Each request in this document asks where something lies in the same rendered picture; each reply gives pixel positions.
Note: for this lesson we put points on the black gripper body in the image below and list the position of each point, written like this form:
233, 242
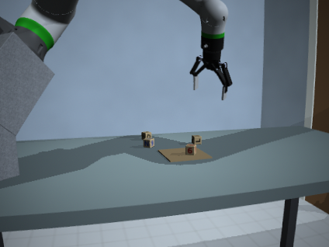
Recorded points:
211, 58

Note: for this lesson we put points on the tan square mat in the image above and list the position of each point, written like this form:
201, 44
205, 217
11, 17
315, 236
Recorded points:
178, 155

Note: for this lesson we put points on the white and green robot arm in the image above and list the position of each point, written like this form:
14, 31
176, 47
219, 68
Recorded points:
43, 22

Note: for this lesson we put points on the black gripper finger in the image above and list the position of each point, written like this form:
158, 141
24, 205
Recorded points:
223, 75
195, 74

